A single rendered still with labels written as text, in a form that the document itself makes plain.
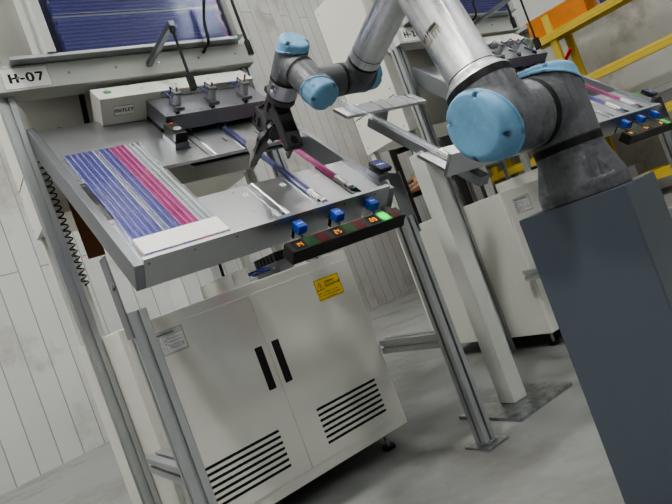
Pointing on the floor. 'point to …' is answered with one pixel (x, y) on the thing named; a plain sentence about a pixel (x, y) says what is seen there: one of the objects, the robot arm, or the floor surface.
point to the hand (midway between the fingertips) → (271, 163)
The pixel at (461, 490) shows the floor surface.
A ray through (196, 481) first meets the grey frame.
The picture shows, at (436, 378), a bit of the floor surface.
